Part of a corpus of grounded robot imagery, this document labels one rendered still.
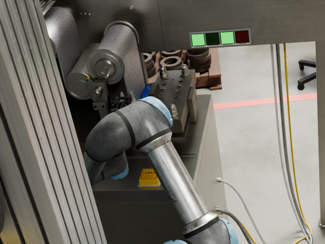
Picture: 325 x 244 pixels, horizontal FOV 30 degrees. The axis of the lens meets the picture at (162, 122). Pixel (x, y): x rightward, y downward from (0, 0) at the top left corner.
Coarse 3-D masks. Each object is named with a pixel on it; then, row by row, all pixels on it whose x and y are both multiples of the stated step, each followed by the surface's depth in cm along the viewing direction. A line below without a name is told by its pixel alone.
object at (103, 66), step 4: (100, 60) 224; (104, 60) 223; (108, 60) 223; (96, 64) 224; (100, 64) 223; (104, 64) 223; (108, 64) 223; (112, 64) 223; (96, 68) 225; (100, 68) 225; (104, 68) 224; (108, 68) 224; (112, 68) 223; (96, 72) 225; (100, 72) 225; (104, 72) 225; (112, 72) 224; (100, 76) 226; (104, 76) 226
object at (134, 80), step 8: (136, 56) 245; (136, 64) 244; (128, 72) 233; (136, 72) 244; (128, 80) 232; (136, 80) 244; (128, 88) 232; (136, 88) 243; (144, 88) 255; (128, 96) 232; (136, 96) 243
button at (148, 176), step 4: (148, 168) 224; (152, 168) 223; (144, 172) 222; (148, 172) 221; (152, 172) 221; (140, 176) 220; (144, 176) 220; (148, 176) 219; (152, 176) 219; (156, 176) 219; (140, 180) 218; (144, 180) 218; (148, 180) 218; (152, 180) 217; (156, 180) 217; (140, 184) 219; (144, 184) 219; (148, 184) 219; (152, 184) 218; (156, 184) 218
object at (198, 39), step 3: (192, 36) 248; (195, 36) 248; (198, 36) 248; (201, 36) 248; (192, 39) 249; (195, 39) 249; (198, 39) 249; (201, 39) 248; (192, 42) 250; (195, 42) 250; (198, 42) 249; (201, 42) 249; (204, 42) 249; (195, 45) 250; (198, 45) 250
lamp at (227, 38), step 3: (222, 33) 245; (225, 33) 245; (228, 33) 245; (231, 33) 245; (222, 36) 246; (225, 36) 246; (228, 36) 246; (231, 36) 245; (222, 39) 247; (225, 39) 247; (228, 39) 246; (231, 39) 246; (222, 42) 248; (225, 42) 247; (228, 42) 247; (231, 42) 247
